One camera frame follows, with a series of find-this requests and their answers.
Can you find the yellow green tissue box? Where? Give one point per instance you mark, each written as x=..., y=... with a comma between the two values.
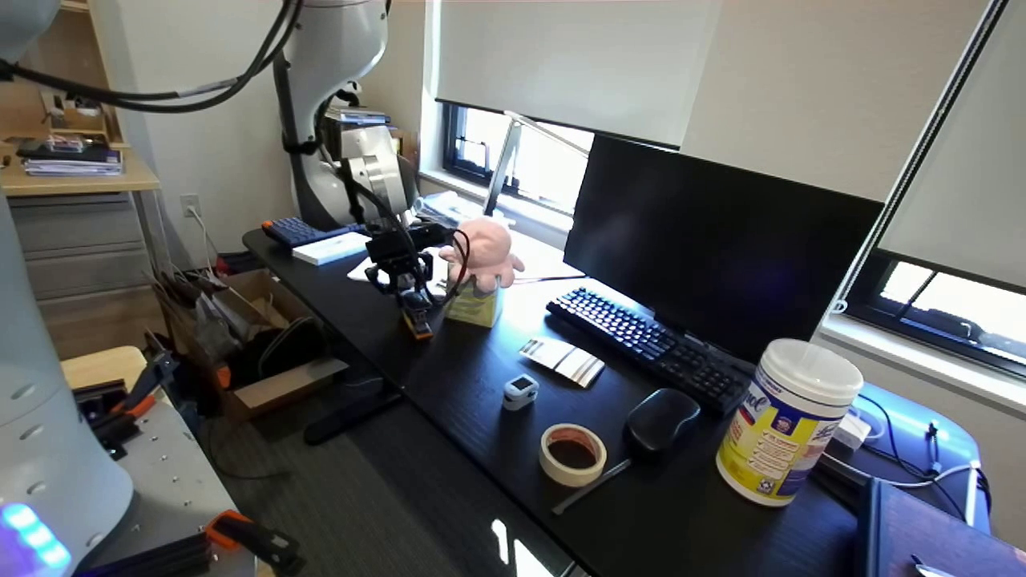
x=476, y=307

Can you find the masking tape roll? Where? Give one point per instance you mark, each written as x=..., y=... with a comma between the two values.
x=545, y=461

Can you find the books on shelf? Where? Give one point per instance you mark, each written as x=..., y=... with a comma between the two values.
x=69, y=158

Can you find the open cardboard box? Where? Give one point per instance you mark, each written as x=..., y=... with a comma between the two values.
x=280, y=386

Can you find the pink octopus plush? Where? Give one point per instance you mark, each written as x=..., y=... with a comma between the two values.
x=491, y=252

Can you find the orange black clamp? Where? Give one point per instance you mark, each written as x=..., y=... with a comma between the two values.
x=252, y=532

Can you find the perforated metal robot table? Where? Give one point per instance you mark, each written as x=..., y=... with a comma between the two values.
x=172, y=470

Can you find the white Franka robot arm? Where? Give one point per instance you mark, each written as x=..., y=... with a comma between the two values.
x=330, y=42

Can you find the white paper sheet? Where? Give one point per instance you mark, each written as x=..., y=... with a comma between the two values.
x=357, y=271

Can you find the tan wooden block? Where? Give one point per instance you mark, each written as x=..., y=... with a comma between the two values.
x=101, y=367

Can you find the black computer mouse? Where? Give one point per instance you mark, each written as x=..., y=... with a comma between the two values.
x=663, y=417

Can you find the black pen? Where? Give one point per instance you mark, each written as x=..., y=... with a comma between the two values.
x=589, y=487

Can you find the blue plastic container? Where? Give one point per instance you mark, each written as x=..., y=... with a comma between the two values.
x=907, y=417

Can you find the black and orange stapler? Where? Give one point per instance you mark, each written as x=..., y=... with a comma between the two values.
x=422, y=323

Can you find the white yellow wipes canister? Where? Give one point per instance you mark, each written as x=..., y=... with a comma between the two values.
x=775, y=426

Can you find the stack of papers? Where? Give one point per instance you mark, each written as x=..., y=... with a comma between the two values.
x=451, y=208

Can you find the white book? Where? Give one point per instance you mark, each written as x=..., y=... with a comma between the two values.
x=330, y=249

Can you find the black keyboard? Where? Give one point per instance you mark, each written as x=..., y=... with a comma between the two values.
x=642, y=332

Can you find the orange black hand tool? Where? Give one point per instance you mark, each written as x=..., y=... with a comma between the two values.
x=139, y=389

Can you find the white desk lamp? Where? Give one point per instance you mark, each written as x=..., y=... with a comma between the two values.
x=501, y=171

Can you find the light wooden shelf unit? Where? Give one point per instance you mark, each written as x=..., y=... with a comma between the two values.
x=64, y=180

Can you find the black computer monitor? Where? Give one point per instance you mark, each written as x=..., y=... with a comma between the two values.
x=725, y=245

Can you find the dark blue folder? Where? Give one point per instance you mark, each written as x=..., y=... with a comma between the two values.
x=932, y=532

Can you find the dark blue notebook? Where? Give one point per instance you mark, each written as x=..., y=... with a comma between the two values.
x=291, y=230

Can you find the grey slanted pole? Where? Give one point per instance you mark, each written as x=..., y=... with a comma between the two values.
x=918, y=153

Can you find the white folded card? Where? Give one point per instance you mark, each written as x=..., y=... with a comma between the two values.
x=565, y=360

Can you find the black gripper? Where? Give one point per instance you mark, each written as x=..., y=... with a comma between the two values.
x=393, y=252

